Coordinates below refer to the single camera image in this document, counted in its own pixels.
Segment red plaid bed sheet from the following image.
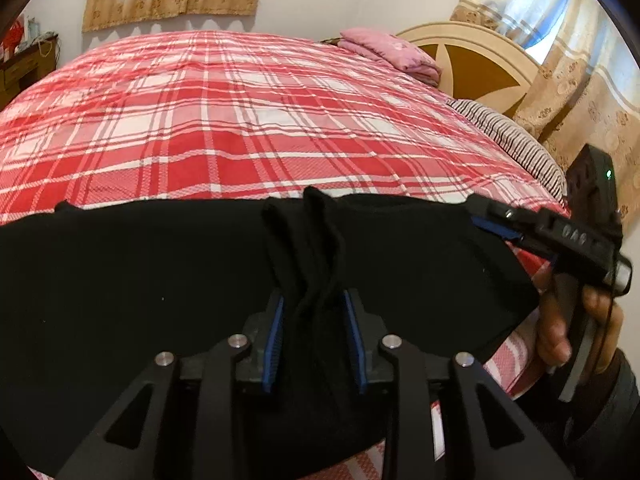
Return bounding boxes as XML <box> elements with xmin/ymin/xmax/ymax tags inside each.
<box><xmin>0</xmin><ymin>30</ymin><xmax>571</xmax><ymax>480</ymax></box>

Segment folded pink blanket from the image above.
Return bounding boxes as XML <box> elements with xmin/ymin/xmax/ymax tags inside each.
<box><xmin>338</xmin><ymin>27</ymin><xmax>443</xmax><ymax>86</ymax></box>

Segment black cable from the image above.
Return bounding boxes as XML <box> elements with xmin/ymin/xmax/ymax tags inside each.
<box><xmin>592</xmin><ymin>240</ymin><xmax>622</xmax><ymax>376</ymax></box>

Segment red gift bag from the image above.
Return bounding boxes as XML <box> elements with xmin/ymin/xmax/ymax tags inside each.
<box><xmin>2</xmin><ymin>15</ymin><xmax>26</xmax><ymax>53</ymax></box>

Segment cream wooden headboard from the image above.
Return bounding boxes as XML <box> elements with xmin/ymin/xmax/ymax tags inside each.
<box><xmin>397</xmin><ymin>21</ymin><xmax>543</xmax><ymax>118</ymax></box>

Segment black pants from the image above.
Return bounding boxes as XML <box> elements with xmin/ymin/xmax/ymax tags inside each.
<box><xmin>0</xmin><ymin>186</ymin><xmax>541</xmax><ymax>480</ymax></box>

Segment wooden side cabinet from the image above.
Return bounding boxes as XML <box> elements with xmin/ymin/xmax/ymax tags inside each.
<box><xmin>0</xmin><ymin>32</ymin><xmax>60</xmax><ymax>106</ymax></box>

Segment person's right forearm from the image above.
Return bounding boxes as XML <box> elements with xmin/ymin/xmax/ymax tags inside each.
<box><xmin>520</xmin><ymin>347</ymin><xmax>640</xmax><ymax>480</ymax></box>

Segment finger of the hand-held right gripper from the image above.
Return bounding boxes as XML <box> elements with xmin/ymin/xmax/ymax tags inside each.
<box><xmin>505</xmin><ymin>237</ymin><xmax>558</xmax><ymax>264</ymax></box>
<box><xmin>467</xmin><ymin>194</ymin><xmax>544</xmax><ymax>241</ymax></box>

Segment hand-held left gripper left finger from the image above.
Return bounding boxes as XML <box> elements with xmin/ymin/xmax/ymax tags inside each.
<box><xmin>55</xmin><ymin>292</ymin><xmax>287</xmax><ymax>480</ymax></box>

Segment person's right hand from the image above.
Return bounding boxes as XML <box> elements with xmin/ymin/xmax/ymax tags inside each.
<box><xmin>536</xmin><ymin>264</ymin><xmax>626</xmax><ymax>376</ymax></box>

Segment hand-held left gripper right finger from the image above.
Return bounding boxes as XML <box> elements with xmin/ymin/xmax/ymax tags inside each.
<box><xmin>342</xmin><ymin>287</ymin><xmax>576</xmax><ymax>480</ymax></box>

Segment striped pillow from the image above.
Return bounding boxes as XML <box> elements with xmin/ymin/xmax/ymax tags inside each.
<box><xmin>446</xmin><ymin>99</ymin><xmax>568</xmax><ymax>201</ymax></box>

